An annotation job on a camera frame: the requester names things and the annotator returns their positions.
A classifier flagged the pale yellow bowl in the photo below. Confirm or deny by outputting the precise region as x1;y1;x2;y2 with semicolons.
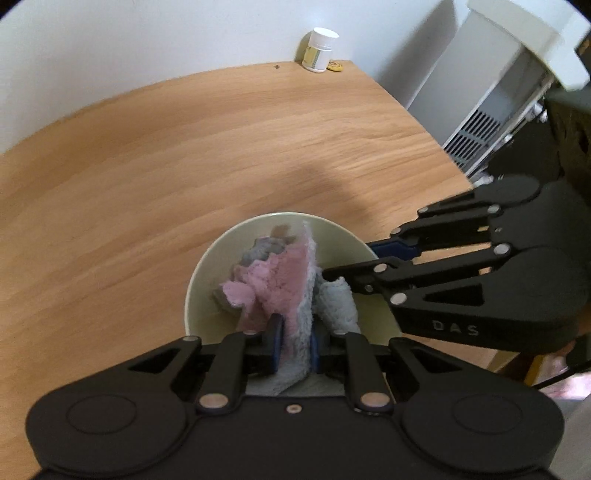
184;212;401;354

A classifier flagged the grey and pink cloth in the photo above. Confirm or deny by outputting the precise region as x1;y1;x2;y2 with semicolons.
215;222;361;397

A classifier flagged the white radiator heater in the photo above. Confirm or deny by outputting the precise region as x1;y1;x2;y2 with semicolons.
440;0;591;179

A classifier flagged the small yellow round object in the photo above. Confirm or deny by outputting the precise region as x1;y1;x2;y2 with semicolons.
327;61;344;73

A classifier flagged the white small pill bottle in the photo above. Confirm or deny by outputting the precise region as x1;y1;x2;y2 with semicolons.
301;27;339;73

